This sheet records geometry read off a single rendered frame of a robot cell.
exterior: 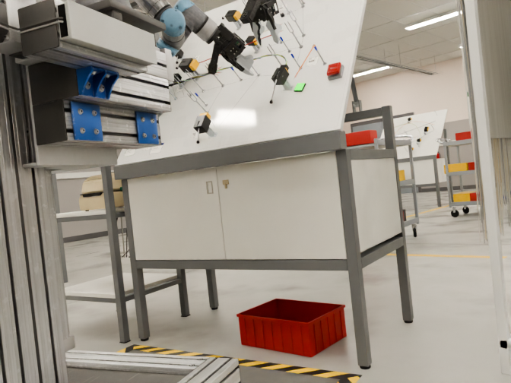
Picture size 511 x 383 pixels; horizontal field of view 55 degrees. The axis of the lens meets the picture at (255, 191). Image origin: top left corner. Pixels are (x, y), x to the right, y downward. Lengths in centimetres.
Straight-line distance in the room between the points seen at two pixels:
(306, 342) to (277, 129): 85
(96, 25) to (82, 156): 39
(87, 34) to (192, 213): 130
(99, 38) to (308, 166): 104
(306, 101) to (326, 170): 30
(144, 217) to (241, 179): 59
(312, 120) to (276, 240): 49
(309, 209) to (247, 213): 28
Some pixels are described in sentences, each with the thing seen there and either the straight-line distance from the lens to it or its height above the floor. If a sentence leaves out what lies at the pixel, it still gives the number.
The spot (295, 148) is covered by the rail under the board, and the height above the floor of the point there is 82.
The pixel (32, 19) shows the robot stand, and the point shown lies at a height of 106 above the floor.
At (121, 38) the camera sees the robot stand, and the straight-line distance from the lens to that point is 108.
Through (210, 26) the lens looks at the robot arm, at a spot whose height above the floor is 126.
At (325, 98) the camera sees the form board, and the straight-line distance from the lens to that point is 188.
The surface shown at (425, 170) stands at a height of 62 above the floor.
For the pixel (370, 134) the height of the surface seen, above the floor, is 104.
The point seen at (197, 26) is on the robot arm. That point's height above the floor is 126.
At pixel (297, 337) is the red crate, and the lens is 205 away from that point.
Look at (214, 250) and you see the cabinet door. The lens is 212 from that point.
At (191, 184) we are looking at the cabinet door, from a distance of 216.
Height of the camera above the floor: 71
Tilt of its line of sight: 1 degrees down
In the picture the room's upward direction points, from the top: 6 degrees counter-clockwise
